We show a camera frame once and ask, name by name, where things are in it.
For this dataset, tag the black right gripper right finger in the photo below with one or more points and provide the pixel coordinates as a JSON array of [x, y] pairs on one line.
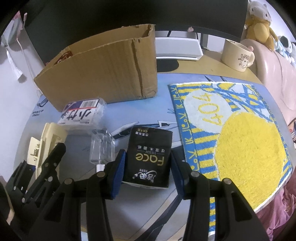
[[235, 219]]

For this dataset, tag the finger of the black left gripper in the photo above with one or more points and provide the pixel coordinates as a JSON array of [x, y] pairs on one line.
[[48, 169], [18, 182]]

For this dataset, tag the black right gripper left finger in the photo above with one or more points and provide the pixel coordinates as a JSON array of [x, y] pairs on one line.
[[61, 217]]

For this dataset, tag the cream plastic holder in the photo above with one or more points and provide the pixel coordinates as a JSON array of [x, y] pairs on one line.
[[39, 150]]

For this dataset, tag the clear perfume bottle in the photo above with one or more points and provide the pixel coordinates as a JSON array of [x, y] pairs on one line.
[[102, 149]]

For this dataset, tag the black tissue pack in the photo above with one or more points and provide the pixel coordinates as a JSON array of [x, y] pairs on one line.
[[148, 162]]

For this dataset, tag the yellow blue 404 rug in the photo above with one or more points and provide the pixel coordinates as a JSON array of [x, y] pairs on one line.
[[228, 131]]

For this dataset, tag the white tassel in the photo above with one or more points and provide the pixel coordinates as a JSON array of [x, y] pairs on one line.
[[16, 71]]

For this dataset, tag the brown cardboard box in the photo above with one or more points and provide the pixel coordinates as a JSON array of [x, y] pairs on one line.
[[116, 65]]

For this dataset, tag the pink grey headset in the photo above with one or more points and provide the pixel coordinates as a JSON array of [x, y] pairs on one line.
[[16, 40]]

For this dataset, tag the black computer monitor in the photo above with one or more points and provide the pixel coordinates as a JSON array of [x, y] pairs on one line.
[[54, 25]]

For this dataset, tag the pink fabric cover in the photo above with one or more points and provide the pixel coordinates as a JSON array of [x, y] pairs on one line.
[[277, 75]]

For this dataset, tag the cream ceramic mug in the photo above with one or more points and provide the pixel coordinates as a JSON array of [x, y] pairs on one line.
[[237, 56]]

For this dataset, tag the white monitor stand box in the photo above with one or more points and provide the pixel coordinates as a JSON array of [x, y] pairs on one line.
[[178, 48]]

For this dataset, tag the yellow plush toy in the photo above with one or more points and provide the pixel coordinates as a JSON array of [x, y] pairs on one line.
[[258, 23]]

